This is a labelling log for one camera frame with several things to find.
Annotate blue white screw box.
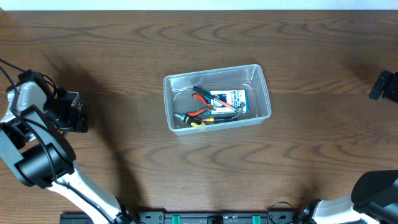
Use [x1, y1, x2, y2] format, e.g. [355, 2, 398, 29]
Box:
[205, 90, 249, 114]

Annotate silver ratchet wrench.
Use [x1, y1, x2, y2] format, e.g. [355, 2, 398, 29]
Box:
[78, 101, 84, 111]

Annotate small black yellow screwdriver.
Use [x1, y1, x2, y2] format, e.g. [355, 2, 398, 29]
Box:
[202, 116, 236, 123]

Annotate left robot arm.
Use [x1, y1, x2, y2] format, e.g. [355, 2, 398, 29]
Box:
[1, 70, 139, 223]

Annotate red handled pliers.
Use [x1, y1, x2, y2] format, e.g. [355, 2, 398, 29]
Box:
[188, 93, 217, 116]

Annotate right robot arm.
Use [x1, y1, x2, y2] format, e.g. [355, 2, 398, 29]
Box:
[296, 169, 397, 224]

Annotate stubby yellow black screwdriver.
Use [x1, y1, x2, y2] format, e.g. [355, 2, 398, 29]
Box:
[174, 113, 206, 127]

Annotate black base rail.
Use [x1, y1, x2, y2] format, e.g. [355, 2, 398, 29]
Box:
[59, 210, 301, 224]

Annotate clear plastic container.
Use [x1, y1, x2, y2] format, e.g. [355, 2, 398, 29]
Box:
[164, 64, 272, 136]

